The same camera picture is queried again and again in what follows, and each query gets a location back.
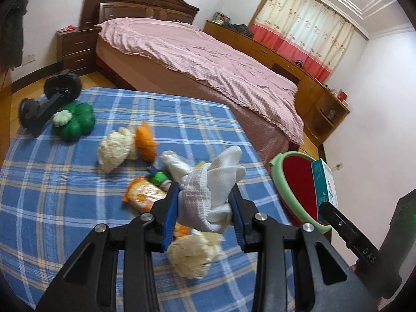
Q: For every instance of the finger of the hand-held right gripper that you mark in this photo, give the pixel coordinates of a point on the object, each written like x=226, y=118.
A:
x=341, y=226

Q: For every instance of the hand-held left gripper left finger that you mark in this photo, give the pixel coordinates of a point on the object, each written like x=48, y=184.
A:
x=170, y=216

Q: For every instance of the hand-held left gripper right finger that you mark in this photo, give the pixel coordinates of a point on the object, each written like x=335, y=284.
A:
x=239, y=224

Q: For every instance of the orange snack packet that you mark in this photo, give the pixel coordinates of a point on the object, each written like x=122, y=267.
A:
x=144, y=196

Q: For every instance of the white waffle cloth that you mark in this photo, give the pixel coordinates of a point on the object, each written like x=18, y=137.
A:
x=208, y=188

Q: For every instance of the teal and white carton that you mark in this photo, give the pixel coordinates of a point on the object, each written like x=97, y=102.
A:
x=321, y=182

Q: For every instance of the green rimmed red bin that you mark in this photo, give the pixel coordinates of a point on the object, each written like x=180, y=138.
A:
x=299, y=182

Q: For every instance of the small orange scrap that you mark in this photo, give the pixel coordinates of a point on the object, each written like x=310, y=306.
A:
x=180, y=230

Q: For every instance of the cream fluffy toy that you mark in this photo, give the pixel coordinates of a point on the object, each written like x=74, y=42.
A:
x=191, y=253

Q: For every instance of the orange plush toy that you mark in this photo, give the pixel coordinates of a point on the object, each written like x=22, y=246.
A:
x=146, y=139

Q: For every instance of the cream plush ball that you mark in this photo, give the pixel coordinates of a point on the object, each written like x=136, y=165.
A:
x=113, y=149

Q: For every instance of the blue plaid tablecloth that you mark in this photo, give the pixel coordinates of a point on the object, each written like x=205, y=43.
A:
x=65, y=201

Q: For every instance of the green pumpkin shaped toy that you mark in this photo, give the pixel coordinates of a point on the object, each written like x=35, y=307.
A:
x=78, y=125

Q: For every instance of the red box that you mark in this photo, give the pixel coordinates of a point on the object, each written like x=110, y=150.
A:
x=341, y=95

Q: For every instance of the bed with brown base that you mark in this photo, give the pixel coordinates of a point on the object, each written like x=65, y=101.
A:
x=182, y=83

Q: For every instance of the small white garlic toy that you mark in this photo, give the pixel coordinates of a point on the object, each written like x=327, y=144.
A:
x=61, y=118

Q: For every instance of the black dumbbell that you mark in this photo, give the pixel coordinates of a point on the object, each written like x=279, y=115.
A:
x=48, y=104

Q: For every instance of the pink bed blanket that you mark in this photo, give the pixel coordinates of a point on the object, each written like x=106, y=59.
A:
x=211, y=55

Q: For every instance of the light wooden cabinet row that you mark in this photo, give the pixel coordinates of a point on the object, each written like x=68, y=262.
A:
x=276, y=61

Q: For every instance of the small black desk object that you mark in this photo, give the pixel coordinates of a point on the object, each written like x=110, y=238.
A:
x=298, y=62

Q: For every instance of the dark wooden nightstand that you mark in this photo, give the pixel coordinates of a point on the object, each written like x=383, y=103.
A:
x=78, y=48

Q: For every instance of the dark clothes pile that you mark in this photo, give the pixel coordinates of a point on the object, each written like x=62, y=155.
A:
x=239, y=28

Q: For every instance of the cream and red curtain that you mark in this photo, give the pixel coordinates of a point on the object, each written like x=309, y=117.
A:
x=302, y=29

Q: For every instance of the colourful small box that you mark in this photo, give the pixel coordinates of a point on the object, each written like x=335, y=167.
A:
x=221, y=16

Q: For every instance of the small red item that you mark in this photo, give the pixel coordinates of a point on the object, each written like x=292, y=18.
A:
x=69, y=27

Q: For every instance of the dark wooden headboard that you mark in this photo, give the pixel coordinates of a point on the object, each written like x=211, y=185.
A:
x=136, y=3

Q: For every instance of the dark hanging clothing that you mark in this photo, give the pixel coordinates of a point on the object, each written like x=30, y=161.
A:
x=14, y=29

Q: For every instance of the white wall socket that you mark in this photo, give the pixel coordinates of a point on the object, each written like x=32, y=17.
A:
x=339, y=166

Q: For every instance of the beige wall socket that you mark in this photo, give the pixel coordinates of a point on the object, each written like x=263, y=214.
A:
x=31, y=58

